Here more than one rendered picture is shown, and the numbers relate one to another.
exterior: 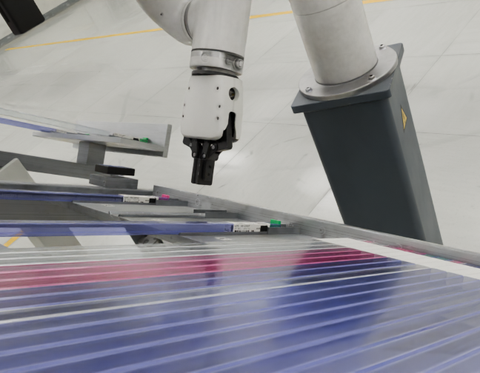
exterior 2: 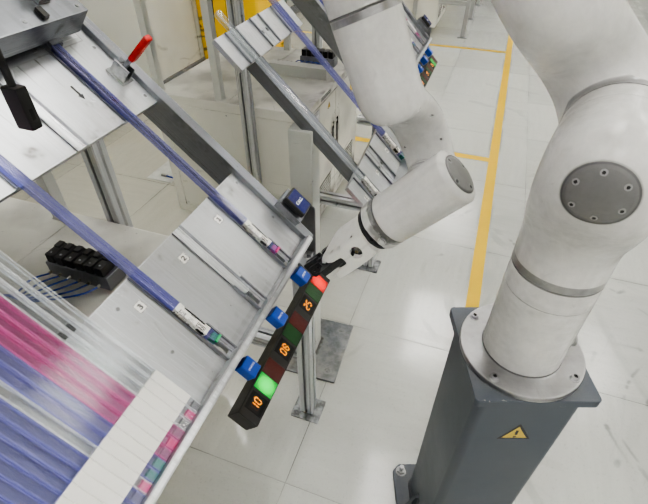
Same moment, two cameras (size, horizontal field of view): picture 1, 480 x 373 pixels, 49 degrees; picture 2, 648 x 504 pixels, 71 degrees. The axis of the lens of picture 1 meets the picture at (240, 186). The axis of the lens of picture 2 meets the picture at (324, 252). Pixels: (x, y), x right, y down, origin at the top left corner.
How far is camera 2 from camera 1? 64 cm
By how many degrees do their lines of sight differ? 45
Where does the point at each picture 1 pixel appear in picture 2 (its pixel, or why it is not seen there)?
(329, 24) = (506, 303)
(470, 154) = not seen: outside the picture
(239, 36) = (398, 226)
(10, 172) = (300, 136)
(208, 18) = (393, 189)
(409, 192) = (453, 463)
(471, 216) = not seen: outside the picture
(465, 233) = not seen: outside the picture
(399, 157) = (462, 440)
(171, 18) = (410, 157)
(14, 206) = (213, 164)
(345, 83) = (485, 351)
